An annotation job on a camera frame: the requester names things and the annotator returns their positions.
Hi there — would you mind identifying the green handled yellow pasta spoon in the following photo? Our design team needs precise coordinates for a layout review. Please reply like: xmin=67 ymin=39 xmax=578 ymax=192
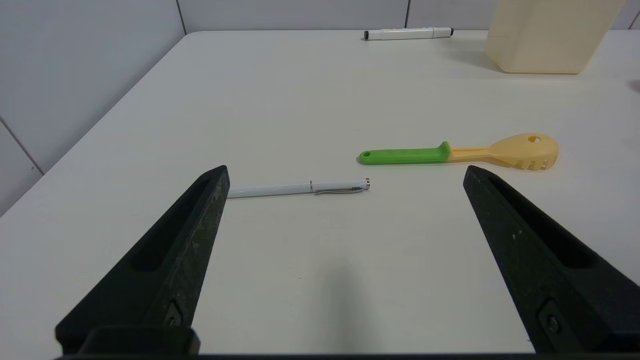
xmin=358 ymin=133 xmax=559 ymax=172

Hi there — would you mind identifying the white marker with black tips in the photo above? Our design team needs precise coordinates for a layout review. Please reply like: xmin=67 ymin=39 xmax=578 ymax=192
xmin=363 ymin=27 xmax=455 ymax=41

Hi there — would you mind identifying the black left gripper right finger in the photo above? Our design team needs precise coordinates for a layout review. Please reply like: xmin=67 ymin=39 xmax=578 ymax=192
xmin=463 ymin=165 xmax=640 ymax=355

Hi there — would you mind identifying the cream white open box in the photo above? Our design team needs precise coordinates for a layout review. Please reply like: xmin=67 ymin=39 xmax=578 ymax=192
xmin=484 ymin=0 xmax=627 ymax=75

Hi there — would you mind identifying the white pen with silver clip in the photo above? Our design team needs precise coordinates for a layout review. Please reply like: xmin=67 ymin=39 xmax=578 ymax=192
xmin=227 ymin=178 xmax=371 ymax=199

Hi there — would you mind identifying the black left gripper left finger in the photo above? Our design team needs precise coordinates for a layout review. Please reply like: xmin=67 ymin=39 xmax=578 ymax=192
xmin=55 ymin=165 xmax=231 ymax=356

